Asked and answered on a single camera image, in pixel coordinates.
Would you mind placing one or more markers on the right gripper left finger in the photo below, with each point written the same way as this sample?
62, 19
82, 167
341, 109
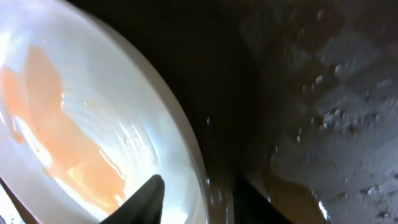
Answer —
143, 207

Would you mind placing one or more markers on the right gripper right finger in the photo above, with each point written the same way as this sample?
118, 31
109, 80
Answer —
251, 207

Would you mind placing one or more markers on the white plate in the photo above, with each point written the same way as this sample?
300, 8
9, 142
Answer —
88, 124

